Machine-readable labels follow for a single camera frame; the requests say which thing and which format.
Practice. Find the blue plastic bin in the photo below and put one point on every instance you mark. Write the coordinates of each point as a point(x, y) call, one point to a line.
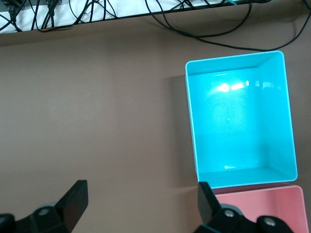
point(238, 126)

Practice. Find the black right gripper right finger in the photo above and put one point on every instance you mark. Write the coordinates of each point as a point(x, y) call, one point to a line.
point(218, 221)

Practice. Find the pink plastic bin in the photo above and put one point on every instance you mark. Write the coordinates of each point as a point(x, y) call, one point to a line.
point(255, 201)

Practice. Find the brown table cover sheet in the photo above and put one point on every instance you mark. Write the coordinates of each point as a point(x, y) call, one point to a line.
point(73, 97)

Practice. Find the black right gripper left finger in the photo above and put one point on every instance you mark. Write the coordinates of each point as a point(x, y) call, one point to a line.
point(68, 208)

